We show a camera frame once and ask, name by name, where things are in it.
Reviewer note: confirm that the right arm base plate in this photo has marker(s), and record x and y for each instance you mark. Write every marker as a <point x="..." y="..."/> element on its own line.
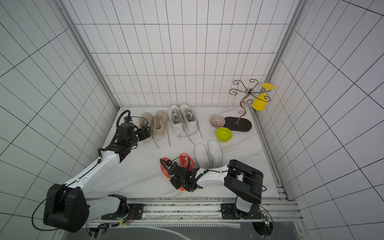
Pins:
<point x="230" y="212"/>

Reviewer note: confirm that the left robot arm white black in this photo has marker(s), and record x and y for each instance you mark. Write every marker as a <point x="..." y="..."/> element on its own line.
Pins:
<point x="67" y="206"/>

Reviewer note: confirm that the white shoe insole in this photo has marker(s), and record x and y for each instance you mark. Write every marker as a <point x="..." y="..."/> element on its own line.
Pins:
<point x="216" y="153"/>
<point x="202" y="156"/>

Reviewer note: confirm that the lime green plastic bowl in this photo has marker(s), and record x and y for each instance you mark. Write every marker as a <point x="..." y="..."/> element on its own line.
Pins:
<point x="224" y="134"/>

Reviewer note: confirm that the white sneaker with laces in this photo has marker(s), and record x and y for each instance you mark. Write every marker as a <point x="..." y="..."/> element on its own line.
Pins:
<point x="191" y="120"/>

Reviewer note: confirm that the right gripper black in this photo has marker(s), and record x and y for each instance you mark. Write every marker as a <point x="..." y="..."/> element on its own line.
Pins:
<point x="173" y="173"/>

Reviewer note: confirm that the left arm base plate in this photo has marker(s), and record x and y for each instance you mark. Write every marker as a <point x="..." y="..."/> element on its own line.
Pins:
<point x="126" y="212"/>

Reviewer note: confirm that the yellow plastic goblet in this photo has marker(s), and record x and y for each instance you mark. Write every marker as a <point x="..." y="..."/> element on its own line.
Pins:
<point x="262" y="99"/>

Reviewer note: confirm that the curly metal cup stand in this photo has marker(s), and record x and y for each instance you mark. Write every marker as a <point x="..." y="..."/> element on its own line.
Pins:
<point x="250" y="94"/>

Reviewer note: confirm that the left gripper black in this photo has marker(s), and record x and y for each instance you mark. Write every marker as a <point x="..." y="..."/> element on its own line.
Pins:
<point x="144" y="132"/>

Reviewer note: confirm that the black oval stand base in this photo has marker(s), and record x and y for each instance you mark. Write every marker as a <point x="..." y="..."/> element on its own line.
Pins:
<point x="237" y="124"/>

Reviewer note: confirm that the aluminium rail frame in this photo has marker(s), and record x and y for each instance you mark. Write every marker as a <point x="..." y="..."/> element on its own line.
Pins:
<point x="200" y="212"/>

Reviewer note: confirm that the red orange shoe insole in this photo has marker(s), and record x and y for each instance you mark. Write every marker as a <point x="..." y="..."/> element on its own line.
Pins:
<point x="187" y="162"/>

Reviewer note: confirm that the pink marbled bowl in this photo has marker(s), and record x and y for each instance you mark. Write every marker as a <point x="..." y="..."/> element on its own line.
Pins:
<point x="217" y="121"/>

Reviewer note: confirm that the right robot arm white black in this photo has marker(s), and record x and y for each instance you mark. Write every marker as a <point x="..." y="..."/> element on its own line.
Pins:
<point x="241" y="179"/>

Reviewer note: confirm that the beige shoe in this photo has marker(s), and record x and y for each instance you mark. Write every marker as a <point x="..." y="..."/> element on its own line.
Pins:
<point x="151" y="123"/>
<point x="160" y="129"/>

